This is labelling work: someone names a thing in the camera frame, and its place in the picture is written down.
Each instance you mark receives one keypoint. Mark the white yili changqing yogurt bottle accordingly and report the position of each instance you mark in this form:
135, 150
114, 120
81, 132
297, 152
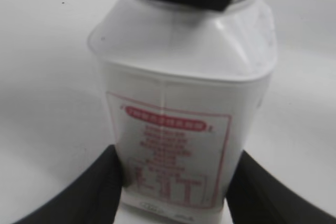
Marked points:
182, 81

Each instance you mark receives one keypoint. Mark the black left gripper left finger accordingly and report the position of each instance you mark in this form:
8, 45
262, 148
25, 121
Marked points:
93, 197

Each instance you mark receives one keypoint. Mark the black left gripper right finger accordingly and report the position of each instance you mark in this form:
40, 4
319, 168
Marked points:
255, 196

